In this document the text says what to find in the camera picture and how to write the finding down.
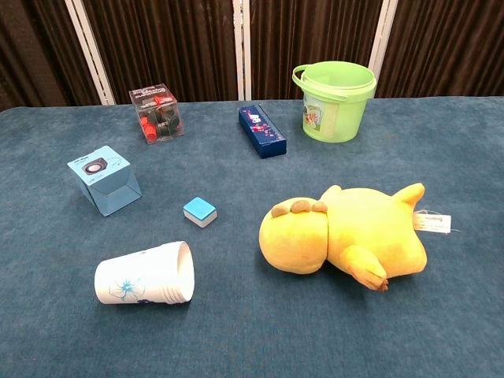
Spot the yellow plush toy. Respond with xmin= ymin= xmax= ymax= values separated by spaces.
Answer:
xmin=258 ymin=182 xmax=453 ymax=293

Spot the small blue white block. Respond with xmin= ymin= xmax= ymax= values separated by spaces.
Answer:
xmin=183 ymin=197 xmax=218 ymax=229

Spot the dark blue long box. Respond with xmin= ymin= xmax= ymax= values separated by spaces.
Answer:
xmin=237 ymin=103 xmax=287 ymax=160

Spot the green plastic bucket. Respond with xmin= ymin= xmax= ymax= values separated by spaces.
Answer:
xmin=291 ymin=60 xmax=378 ymax=144

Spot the clear box with red parts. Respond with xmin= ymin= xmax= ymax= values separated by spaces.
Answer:
xmin=128 ymin=83 xmax=186 ymax=146

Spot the white paper cup stack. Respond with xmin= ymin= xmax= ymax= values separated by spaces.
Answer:
xmin=94 ymin=240 xmax=195 ymax=306

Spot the light blue speaker box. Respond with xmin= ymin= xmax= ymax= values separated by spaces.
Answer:
xmin=66 ymin=145 xmax=143 ymax=217

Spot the dark brown curtain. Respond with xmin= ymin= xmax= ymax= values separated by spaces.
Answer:
xmin=0 ymin=0 xmax=504 ymax=113

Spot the white screen frame post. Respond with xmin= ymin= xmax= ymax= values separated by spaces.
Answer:
xmin=368 ymin=0 xmax=398 ymax=80
xmin=233 ymin=0 xmax=253 ymax=101
xmin=64 ymin=0 xmax=117 ymax=106

